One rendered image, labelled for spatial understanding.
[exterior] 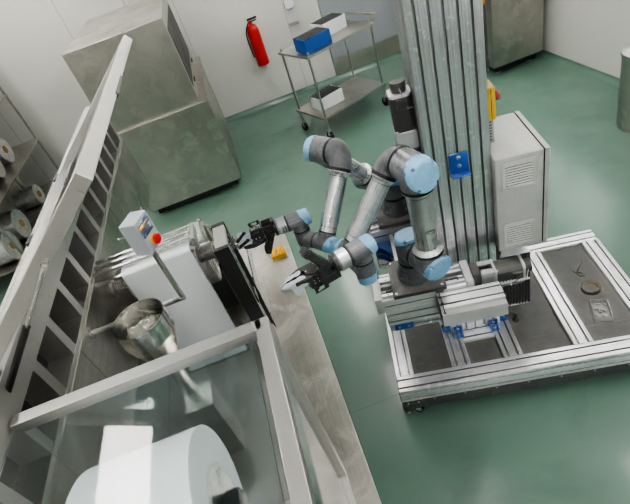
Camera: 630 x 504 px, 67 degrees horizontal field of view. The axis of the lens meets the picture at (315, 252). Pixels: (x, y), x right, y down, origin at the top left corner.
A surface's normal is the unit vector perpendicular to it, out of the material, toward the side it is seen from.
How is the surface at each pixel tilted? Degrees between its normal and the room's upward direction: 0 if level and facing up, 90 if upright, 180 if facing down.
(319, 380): 0
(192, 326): 90
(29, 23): 90
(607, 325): 0
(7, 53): 90
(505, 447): 0
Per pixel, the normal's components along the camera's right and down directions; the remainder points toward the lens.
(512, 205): 0.02, 0.63
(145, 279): 0.24, 0.57
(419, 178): 0.40, 0.37
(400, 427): -0.27, -0.74
